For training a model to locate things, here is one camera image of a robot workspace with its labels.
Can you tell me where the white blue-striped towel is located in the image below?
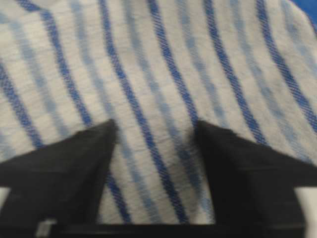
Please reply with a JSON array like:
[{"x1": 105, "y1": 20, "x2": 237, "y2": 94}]
[{"x1": 0, "y1": 0, "x2": 317, "y2": 223}]

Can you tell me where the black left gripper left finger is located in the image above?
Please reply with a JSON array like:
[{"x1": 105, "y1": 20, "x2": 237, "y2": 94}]
[{"x1": 0, "y1": 119, "x2": 117, "y2": 238}]

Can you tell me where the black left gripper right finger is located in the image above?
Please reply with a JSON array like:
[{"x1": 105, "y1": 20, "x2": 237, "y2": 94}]
[{"x1": 197, "y1": 120, "x2": 317, "y2": 238}]

